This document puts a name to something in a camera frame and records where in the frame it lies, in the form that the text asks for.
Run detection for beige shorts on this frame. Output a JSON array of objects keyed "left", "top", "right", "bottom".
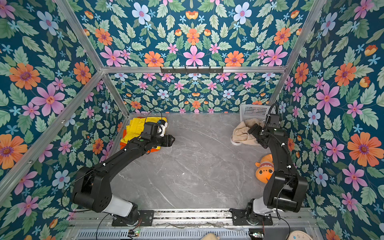
[{"left": 232, "top": 119, "right": 265, "bottom": 146}]

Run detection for yellow shorts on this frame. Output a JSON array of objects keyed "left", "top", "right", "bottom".
[{"left": 120, "top": 117, "right": 168, "bottom": 150}]

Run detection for orange shorts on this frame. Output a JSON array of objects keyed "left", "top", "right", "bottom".
[{"left": 122, "top": 131, "right": 146, "bottom": 152}]

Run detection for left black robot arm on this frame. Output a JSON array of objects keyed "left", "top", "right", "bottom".
[{"left": 71, "top": 120, "right": 175, "bottom": 217}]

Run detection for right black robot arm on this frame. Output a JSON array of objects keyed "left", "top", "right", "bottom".
[{"left": 246, "top": 103, "right": 308, "bottom": 225}]

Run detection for white plastic laundry basket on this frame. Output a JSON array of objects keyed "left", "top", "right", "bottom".
[{"left": 240, "top": 104, "right": 270, "bottom": 122}]

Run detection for white tape roll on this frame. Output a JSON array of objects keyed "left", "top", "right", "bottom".
[{"left": 231, "top": 136, "right": 243, "bottom": 146}]

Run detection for orange plush toy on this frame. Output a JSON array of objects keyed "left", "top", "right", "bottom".
[{"left": 255, "top": 154, "right": 275, "bottom": 184}]

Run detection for beige rounded object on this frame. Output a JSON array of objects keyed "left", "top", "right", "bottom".
[{"left": 200, "top": 233, "right": 220, "bottom": 240}]

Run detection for white round device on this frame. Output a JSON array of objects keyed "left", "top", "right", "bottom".
[{"left": 287, "top": 231, "right": 313, "bottom": 240}]

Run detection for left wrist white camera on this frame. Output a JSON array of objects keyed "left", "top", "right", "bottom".
[{"left": 158, "top": 119, "right": 168, "bottom": 137}]

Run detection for black wall hook rail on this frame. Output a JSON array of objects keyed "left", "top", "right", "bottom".
[{"left": 160, "top": 67, "right": 224, "bottom": 74}]

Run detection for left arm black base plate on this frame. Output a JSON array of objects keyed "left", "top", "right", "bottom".
[{"left": 112, "top": 210, "right": 155, "bottom": 227}]

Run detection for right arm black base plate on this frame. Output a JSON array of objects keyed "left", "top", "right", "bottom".
[{"left": 230, "top": 209, "right": 273, "bottom": 226}]

